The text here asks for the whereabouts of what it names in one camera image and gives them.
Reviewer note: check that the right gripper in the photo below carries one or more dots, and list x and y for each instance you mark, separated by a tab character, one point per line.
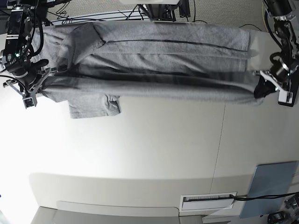
31	77

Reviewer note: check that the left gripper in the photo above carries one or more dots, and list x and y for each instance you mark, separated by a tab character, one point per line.
269	82

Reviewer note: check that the grey T-shirt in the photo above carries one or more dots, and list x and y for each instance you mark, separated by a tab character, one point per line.
99	62

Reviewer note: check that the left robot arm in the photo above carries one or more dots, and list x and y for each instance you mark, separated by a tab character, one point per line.
283	28

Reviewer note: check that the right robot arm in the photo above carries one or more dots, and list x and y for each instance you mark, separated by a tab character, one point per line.
18	49

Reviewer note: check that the black rectangular box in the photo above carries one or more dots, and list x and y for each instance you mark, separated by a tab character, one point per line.
294	93

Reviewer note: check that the blue-grey flat board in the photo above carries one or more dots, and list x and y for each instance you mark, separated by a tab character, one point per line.
268	179

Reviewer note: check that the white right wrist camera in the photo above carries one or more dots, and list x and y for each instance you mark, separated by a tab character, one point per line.
30	101

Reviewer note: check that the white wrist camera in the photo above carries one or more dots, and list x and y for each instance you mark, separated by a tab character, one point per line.
30	101
285	97

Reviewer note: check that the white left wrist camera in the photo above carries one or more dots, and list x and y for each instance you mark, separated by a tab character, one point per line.
285	97

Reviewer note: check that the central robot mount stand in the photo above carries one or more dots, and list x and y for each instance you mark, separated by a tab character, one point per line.
164	10

